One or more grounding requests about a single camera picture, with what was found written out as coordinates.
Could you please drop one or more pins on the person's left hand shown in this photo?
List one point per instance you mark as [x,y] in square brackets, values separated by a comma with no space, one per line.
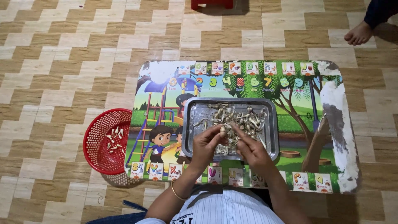
[205,149]

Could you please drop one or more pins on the person's right hand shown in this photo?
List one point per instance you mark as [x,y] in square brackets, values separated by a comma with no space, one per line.
[256,155]

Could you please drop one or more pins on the steel rectangular tray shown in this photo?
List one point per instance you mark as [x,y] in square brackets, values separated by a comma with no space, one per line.
[199,115]

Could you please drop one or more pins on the pile of unpeeled garlic cloves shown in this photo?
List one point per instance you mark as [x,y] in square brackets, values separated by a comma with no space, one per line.
[245,119]

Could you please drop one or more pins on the gold bangle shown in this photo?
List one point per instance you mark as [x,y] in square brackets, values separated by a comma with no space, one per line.
[175,194]

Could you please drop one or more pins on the white striped shirt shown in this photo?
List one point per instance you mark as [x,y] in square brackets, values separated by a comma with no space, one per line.
[224,208]

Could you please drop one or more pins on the colourful printed kids low table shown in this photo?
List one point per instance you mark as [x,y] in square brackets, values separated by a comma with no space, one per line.
[311,93]

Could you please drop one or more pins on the heap of peeled white cloves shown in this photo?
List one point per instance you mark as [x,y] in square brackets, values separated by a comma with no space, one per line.
[117,130]

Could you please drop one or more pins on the blue denim trousers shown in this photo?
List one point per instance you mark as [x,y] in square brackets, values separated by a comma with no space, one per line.
[124,217]

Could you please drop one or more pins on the red plastic mesh basket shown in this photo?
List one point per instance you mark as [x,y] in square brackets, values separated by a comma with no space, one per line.
[99,155]

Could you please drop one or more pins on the red plastic stool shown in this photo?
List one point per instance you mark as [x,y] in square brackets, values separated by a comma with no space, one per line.
[211,3]

